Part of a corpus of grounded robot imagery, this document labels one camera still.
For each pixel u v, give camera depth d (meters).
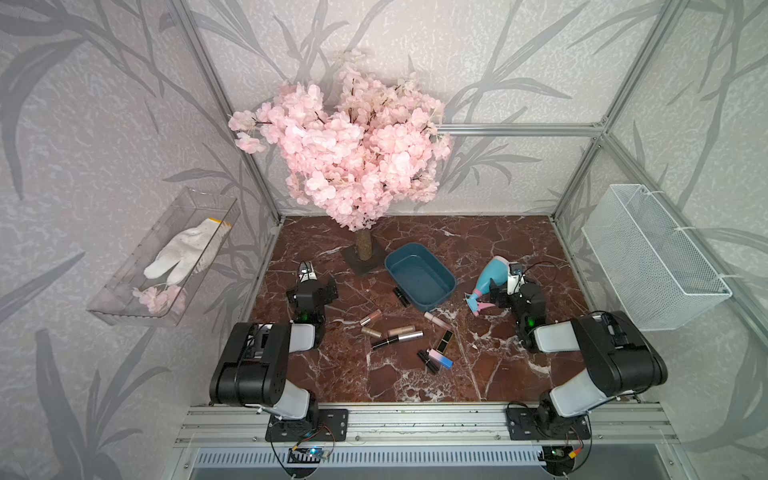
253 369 0.46
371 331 0.89
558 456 0.74
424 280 1.05
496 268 0.96
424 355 0.85
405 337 0.87
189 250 0.67
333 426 0.74
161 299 0.60
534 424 0.73
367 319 0.91
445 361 0.83
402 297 0.96
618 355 0.46
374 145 0.65
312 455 0.70
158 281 0.64
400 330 0.89
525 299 0.72
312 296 0.71
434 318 0.91
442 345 0.86
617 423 0.75
